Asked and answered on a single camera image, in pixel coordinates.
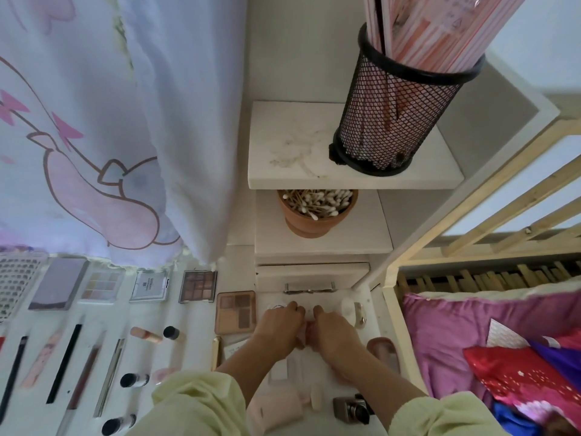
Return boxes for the white shelf unit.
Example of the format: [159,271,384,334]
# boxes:
[245,0,562,296]

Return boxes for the pink foundation tube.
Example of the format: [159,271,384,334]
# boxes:
[247,386,323,432]

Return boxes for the person's right hand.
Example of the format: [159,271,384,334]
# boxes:
[307,306,373,378]

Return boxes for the pink cushion compact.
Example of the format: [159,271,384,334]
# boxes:
[367,335,401,373]

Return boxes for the white paper sheet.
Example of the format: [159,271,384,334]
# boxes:
[487,319,532,349]

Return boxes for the person's right forearm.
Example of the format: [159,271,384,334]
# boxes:
[340,358,510,436]

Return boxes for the clear eyeshadow palette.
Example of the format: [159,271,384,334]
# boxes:
[79,268,125,305]

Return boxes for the bunch of cotton swabs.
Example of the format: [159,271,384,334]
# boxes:
[281,188,355,220]

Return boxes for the bunch of pink sticks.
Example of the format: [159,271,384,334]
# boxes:
[363,0,530,73]

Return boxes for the tan eyeshadow palette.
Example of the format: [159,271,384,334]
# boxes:
[215,290,258,337]

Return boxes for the square bottle with black cap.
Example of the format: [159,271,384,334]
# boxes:
[333,397,370,425]

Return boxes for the person's left hand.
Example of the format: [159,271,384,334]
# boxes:
[249,302,308,362]

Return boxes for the blue cloth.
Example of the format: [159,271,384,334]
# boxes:
[494,331,581,436]

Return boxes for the wooden bed frame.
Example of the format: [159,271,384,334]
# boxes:
[354,117,581,396]

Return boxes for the lavender rectangular palette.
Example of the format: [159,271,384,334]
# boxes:
[28,257,90,311]

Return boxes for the red shiny packet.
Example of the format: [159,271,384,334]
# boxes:
[463,345,581,405]

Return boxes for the white false eyelash tray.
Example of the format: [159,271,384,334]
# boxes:
[0,249,48,322]

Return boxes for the terracotta pot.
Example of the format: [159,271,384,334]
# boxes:
[277,188,359,239]

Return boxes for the dark container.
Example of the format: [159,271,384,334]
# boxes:
[329,22,487,176]

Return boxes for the dark brown eyeshadow palette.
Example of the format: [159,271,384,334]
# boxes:
[179,269,219,303]

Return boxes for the small white bow-handle drawer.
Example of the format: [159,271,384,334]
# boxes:
[254,261,372,294]

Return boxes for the white table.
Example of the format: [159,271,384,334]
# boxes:
[0,245,401,436]

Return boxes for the person's left forearm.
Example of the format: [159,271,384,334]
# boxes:
[127,345,292,436]

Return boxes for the pink cartoon print cloth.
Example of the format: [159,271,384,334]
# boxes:
[0,0,248,269]

